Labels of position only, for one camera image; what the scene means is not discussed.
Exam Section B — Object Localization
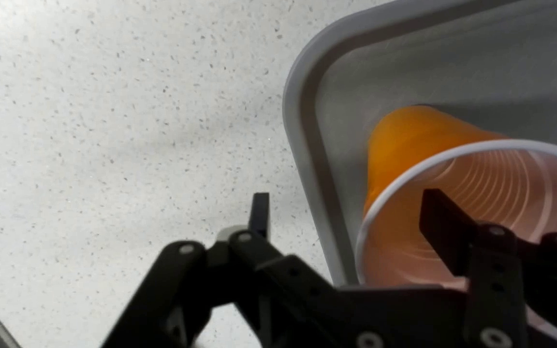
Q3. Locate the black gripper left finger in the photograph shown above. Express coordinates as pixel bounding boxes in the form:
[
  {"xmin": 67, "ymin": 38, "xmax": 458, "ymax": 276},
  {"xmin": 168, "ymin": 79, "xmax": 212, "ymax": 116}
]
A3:
[{"xmin": 100, "ymin": 191, "xmax": 344, "ymax": 348}]

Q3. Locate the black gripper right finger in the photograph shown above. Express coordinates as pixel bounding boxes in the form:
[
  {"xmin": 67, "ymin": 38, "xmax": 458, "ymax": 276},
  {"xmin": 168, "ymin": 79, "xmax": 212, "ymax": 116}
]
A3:
[{"xmin": 417, "ymin": 187, "xmax": 557, "ymax": 348}]

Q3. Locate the orange plastic cup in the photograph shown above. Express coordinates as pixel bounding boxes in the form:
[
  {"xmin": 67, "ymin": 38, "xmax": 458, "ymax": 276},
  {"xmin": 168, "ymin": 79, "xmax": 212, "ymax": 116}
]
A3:
[{"xmin": 354, "ymin": 104, "xmax": 557, "ymax": 348}]

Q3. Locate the grey plastic tray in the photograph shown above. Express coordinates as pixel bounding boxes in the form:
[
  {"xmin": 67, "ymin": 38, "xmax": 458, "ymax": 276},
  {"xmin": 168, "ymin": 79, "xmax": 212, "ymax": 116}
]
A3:
[{"xmin": 282, "ymin": 0, "xmax": 557, "ymax": 288}]

